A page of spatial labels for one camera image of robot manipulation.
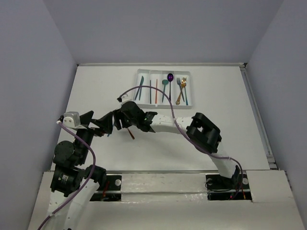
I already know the rose gold fork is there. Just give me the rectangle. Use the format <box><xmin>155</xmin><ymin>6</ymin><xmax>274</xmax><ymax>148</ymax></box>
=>
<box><xmin>127</xmin><ymin>128</ymin><xmax>135</xmax><ymax>140</ymax></box>

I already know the orange chopstick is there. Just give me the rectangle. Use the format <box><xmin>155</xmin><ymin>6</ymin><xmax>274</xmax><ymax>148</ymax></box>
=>
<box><xmin>155</xmin><ymin>79</ymin><xmax>158</xmax><ymax>104</ymax></box>

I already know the teal plastic knife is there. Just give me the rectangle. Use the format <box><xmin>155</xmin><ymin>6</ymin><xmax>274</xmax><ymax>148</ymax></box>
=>
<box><xmin>137</xmin><ymin>76</ymin><xmax>144</xmax><ymax>100</ymax></box>

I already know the dark blue chopstick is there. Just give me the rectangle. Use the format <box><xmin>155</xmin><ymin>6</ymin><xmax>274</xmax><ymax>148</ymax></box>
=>
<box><xmin>149</xmin><ymin>79</ymin><xmax>152</xmax><ymax>104</ymax></box>

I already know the teal plastic spoon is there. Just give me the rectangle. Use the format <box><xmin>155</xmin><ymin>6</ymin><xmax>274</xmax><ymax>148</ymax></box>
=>
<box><xmin>162</xmin><ymin>79</ymin><xmax>169</xmax><ymax>102</ymax></box>

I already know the purple metal spoon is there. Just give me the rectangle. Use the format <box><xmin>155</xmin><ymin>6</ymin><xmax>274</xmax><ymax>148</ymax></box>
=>
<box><xmin>167</xmin><ymin>73</ymin><xmax>174</xmax><ymax>100</ymax></box>

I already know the dark blue metal fork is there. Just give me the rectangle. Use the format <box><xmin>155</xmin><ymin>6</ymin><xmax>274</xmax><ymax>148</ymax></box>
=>
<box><xmin>177</xmin><ymin>77</ymin><xmax>185</xmax><ymax>101</ymax></box>

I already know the gold ornate fork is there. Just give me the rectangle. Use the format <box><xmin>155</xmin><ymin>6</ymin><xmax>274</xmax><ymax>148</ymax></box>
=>
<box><xmin>176</xmin><ymin>77</ymin><xmax>186</xmax><ymax>105</ymax></box>

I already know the iridescent rainbow fork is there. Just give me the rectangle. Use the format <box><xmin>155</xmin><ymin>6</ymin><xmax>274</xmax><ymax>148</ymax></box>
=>
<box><xmin>184</xmin><ymin>80</ymin><xmax>189</xmax><ymax>106</ymax></box>

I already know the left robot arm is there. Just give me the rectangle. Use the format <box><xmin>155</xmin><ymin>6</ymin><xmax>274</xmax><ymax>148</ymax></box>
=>
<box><xmin>39</xmin><ymin>111</ymin><xmax>113</xmax><ymax>230</ymax></box>

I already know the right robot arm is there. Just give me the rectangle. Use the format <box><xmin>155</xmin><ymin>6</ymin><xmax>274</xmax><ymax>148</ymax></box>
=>
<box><xmin>113</xmin><ymin>101</ymin><xmax>242</xmax><ymax>189</ymax></box>

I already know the white cutlery tray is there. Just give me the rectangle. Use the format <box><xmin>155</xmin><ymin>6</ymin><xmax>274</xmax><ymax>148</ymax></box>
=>
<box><xmin>132</xmin><ymin>69</ymin><xmax>194</xmax><ymax>109</ymax></box>

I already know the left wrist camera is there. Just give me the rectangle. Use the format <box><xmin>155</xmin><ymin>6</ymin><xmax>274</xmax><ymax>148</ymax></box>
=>
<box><xmin>57</xmin><ymin>112</ymin><xmax>82</xmax><ymax>129</ymax></box>

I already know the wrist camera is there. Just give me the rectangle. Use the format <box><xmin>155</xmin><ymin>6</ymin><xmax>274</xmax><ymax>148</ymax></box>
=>
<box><xmin>117</xmin><ymin>94</ymin><xmax>131</xmax><ymax>105</ymax></box>
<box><xmin>57</xmin><ymin>112</ymin><xmax>82</xmax><ymax>129</ymax></box>

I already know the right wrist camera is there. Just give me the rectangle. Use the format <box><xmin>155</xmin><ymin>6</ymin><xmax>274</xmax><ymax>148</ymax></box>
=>
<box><xmin>117</xmin><ymin>94</ymin><xmax>131</xmax><ymax>105</ymax></box>

